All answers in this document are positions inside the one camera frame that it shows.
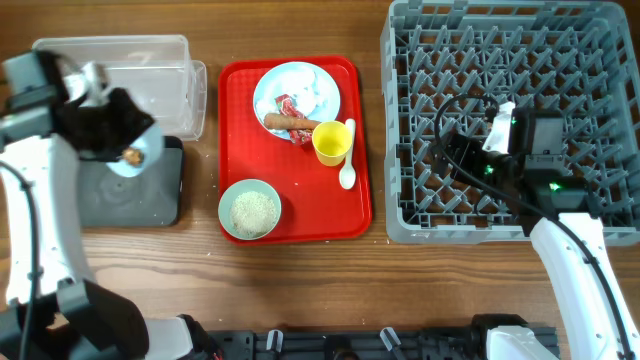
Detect white rice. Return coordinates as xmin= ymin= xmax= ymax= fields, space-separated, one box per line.
xmin=230 ymin=191 xmax=279 ymax=238

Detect light blue plate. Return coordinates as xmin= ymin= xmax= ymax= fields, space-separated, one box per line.
xmin=253 ymin=61 xmax=341 ymax=142

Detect red serving tray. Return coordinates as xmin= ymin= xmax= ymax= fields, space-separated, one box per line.
xmin=218 ymin=56 xmax=373 ymax=244

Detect clear plastic bin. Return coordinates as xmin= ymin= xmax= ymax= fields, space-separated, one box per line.
xmin=32 ymin=35 xmax=207 ymax=141

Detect yellow plastic cup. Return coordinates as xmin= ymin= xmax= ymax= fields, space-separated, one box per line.
xmin=312 ymin=121 xmax=353 ymax=167

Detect light blue bowl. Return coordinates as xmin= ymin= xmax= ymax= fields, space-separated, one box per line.
xmin=106 ymin=125 xmax=164 ymax=178

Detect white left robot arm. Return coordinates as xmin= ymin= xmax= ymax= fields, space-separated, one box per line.
xmin=1 ymin=50 xmax=223 ymax=359

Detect white plastic spoon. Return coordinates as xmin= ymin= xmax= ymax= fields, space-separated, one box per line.
xmin=339 ymin=118 xmax=356 ymax=190

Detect red snack wrapper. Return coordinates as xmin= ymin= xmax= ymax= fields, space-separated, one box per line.
xmin=275 ymin=94 xmax=312 ymax=145

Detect brown food scrap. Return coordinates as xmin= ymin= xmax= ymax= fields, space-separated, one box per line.
xmin=122 ymin=147 xmax=145 ymax=167

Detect brown sausage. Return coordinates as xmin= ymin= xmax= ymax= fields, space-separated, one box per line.
xmin=263 ymin=113 xmax=320 ymax=130

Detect grey dishwasher rack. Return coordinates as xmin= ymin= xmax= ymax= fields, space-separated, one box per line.
xmin=380 ymin=1 xmax=639 ymax=246

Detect green bowl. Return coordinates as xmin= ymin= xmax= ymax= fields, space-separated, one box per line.
xmin=218 ymin=179 xmax=282 ymax=241

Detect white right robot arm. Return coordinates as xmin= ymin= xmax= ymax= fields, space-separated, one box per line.
xmin=433 ymin=108 xmax=639 ymax=359

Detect black waste tray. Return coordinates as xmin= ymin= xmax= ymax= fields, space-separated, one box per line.
xmin=78 ymin=136 xmax=185 ymax=227

